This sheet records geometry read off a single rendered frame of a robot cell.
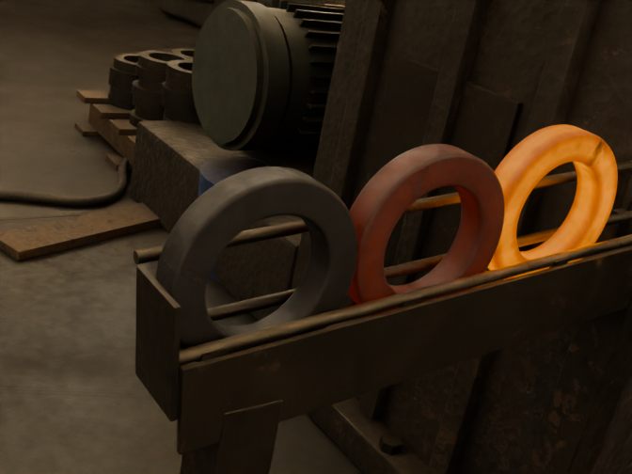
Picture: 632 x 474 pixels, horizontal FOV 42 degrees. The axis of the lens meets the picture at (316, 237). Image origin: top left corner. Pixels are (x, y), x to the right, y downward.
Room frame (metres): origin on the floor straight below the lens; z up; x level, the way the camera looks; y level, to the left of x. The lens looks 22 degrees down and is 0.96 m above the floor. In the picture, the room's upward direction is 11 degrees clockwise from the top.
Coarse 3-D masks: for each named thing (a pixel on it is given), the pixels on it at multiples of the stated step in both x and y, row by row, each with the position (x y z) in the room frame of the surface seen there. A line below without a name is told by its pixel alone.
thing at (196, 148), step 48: (240, 48) 2.04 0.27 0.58; (288, 48) 2.05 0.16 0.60; (336, 48) 2.11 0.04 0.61; (240, 96) 2.01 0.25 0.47; (288, 96) 2.02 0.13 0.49; (144, 144) 2.32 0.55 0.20; (192, 144) 2.24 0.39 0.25; (240, 144) 2.02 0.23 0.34; (288, 144) 2.12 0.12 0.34; (144, 192) 2.29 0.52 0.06; (192, 192) 2.06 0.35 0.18; (288, 240) 1.71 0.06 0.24; (240, 288) 1.82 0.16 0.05; (288, 288) 1.68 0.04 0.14
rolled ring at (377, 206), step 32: (416, 160) 0.73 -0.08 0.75; (448, 160) 0.74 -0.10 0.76; (480, 160) 0.76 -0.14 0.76; (384, 192) 0.70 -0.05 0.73; (416, 192) 0.72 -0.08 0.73; (480, 192) 0.77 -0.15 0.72; (384, 224) 0.70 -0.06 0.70; (480, 224) 0.78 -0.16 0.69; (384, 256) 0.71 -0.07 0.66; (448, 256) 0.79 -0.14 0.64; (480, 256) 0.78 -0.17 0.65; (352, 288) 0.70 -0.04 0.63; (384, 288) 0.71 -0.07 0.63; (416, 288) 0.76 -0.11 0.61
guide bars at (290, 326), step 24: (624, 240) 0.90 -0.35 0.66; (528, 264) 0.81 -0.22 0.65; (552, 264) 0.83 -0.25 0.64; (432, 288) 0.73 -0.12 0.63; (456, 288) 0.74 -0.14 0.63; (336, 312) 0.66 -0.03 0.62; (360, 312) 0.67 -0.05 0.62; (240, 336) 0.60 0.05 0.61; (264, 336) 0.61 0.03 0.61; (288, 336) 0.62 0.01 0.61; (192, 360) 0.57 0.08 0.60
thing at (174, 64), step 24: (120, 72) 2.81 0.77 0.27; (144, 72) 2.64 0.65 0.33; (168, 72) 2.46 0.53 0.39; (96, 96) 2.91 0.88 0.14; (120, 96) 2.82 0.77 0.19; (144, 96) 2.63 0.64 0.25; (168, 96) 2.45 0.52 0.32; (192, 96) 2.43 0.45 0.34; (96, 120) 2.91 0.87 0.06; (120, 120) 2.68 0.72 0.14; (192, 120) 2.44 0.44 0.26; (120, 144) 2.70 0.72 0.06
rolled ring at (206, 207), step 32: (224, 192) 0.61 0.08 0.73; (256, 192) 0.61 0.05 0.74; (288, 192) 0.63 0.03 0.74; (320, 192) 0.65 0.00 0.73; (192, 224) 0.59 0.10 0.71; (224, 224) 0.60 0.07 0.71; (320, 224) 0.65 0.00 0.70; (352, 224) 0.68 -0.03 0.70; (160, 256) 0.60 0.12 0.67; (192, 256) 0.58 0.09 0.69; (320, 256) 0.68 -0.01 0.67; (352, 256) 0.68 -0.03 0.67; (192, 288) 0.58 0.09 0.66; (320, 288) 0.67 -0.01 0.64; (192, 320) 0.59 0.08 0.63; (288, 320) 0.66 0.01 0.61
